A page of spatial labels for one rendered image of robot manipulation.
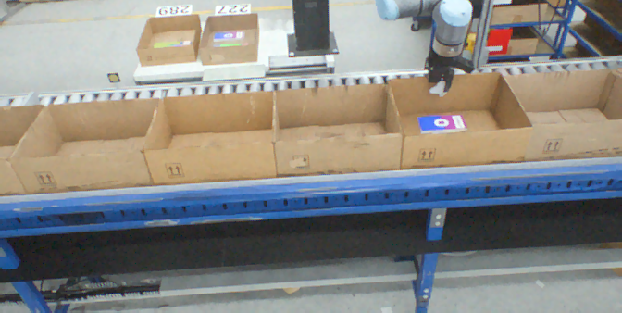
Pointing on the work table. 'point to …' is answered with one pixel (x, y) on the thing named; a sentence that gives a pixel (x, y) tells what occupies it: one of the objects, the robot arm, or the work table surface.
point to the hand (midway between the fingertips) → (441, 93)
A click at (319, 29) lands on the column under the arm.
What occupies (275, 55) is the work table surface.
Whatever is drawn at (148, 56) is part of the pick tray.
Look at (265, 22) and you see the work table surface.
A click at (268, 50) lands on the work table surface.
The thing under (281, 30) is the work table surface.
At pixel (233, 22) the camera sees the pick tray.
